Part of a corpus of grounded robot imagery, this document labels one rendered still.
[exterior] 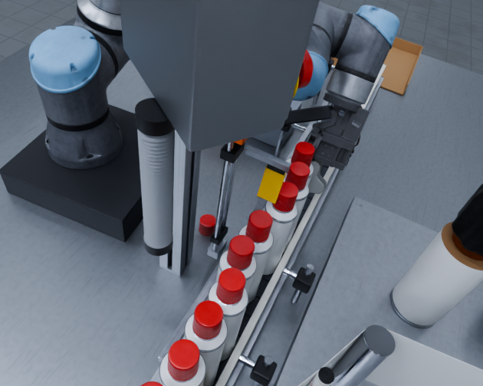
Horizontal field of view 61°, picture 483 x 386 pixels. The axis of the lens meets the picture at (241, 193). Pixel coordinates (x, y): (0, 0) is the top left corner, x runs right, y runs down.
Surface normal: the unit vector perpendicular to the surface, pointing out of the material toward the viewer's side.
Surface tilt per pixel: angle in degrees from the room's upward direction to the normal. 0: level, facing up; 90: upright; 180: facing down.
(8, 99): 0
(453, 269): 90
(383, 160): 0
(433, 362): 90
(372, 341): 0
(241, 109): 90
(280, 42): 90
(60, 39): 9
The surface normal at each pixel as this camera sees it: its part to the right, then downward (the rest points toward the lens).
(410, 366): -0.37, 0.65
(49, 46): 0.08, -0.54
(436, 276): -0.79, 0.38
